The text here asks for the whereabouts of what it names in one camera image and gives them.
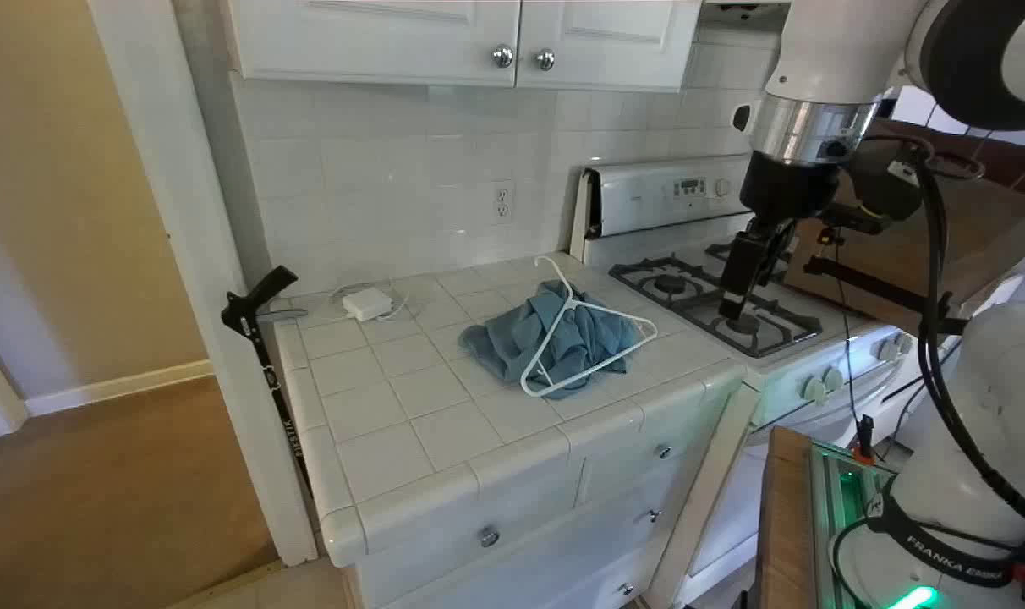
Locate white power adapter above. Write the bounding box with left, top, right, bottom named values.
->
left=343, top=286, right=395, bottom=322

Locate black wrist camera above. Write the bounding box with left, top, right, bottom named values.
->
left=823, top=141, right=922, bottom=234

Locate white counter base cabinet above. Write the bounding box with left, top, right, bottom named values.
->
left=272, top=258, right=749, bottom=609

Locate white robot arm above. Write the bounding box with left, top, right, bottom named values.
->
left=720, top=0, right=1025, bottom=609

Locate blue towel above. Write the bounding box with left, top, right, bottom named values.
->
left=458, top=280, right=642, bottom=398

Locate white upper cabinet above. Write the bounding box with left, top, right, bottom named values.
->
left=223, top=0, right=705, bottom=92

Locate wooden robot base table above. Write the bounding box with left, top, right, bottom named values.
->
left=756, top=427, right=815, bottom=609

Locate white plastic clothes hanger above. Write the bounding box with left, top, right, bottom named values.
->
left=517, top=258, right=659, bottom=398

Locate black camera stand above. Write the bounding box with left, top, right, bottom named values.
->
left=221, top=265, right=311, bottom=486

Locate white gas stove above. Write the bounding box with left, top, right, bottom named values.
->
left=564, top=153, right=921, bottom=579

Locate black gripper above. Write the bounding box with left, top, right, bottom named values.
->
left=720, top=153, right=839, bottom=336

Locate black stove grate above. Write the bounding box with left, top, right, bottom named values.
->
left=608, top=253, right=823, bottom=357

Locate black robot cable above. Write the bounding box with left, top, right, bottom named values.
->
left=826, top=132, right=1025, bottom=588

